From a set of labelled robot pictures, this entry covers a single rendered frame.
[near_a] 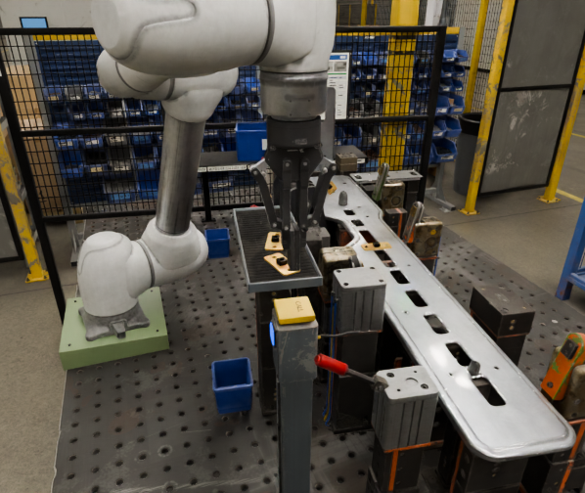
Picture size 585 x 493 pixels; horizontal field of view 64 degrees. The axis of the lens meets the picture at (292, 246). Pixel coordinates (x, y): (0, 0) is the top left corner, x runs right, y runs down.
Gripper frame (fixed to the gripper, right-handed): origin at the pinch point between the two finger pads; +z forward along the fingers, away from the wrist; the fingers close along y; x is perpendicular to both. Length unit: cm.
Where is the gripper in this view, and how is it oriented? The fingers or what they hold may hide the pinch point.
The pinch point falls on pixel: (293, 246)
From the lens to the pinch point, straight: 73.0
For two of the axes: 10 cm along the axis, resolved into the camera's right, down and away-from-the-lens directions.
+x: -1.9, -4.4, 8.8
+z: 0.0, 8.9, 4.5
